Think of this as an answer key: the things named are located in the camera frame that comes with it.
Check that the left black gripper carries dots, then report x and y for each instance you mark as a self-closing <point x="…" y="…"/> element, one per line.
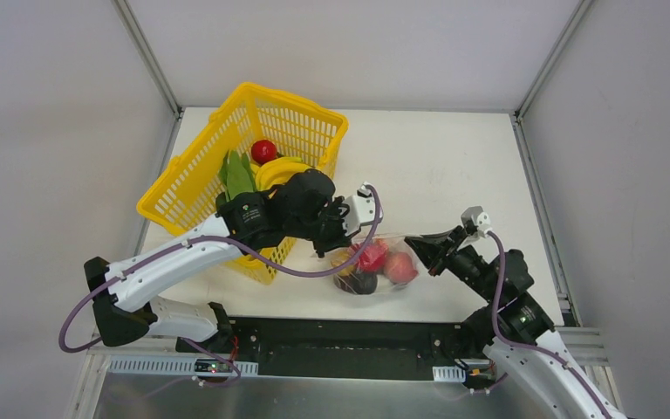
<point x="334" y="226"/>

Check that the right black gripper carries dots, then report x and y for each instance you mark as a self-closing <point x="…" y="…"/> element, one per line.
<point x="445" y="256"/>

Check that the pink peach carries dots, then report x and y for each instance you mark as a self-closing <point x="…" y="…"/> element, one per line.
<point x="399" y="268"/>

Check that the clear zip top bag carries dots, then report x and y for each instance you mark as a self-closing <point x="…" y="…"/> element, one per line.
<point x="396" y="243"/>

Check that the dark purple eggplant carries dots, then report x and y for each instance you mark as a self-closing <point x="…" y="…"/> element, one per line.
<point x="360" y="283"/>

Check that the yellow plastic basket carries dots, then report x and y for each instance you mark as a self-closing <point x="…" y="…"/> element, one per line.
<point x="185" y="192"/>

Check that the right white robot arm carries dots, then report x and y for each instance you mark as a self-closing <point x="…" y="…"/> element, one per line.
<point x="512" y="331"/>

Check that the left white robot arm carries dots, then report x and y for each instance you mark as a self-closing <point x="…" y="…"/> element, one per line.
<point x="126" y="296"/>

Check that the yellow banana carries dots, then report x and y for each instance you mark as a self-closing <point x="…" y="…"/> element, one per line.
<point x="279" y="171"/>

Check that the red tomato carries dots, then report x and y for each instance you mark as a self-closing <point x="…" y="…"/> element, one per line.
<point x="263" y="151"/>

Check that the large green leaf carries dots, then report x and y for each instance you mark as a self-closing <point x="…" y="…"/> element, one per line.
<point x="236" y="176"/>

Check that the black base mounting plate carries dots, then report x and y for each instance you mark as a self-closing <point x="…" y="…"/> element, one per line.
<point x="345" y="349"/>

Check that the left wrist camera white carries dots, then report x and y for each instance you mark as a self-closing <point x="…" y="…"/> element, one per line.
<point x="361" y="209"/>

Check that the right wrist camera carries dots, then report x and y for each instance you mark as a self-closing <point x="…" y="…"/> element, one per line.
<point x="476" y="221"/>

